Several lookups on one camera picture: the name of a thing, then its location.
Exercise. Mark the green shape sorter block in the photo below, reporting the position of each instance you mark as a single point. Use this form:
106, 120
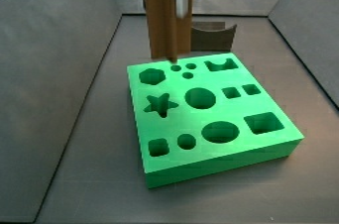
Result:
206, 118

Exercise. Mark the brown star prism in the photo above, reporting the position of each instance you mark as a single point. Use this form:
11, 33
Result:
169, 31

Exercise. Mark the black curved fixture stand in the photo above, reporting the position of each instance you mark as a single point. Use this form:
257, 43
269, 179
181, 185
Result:
213, 36

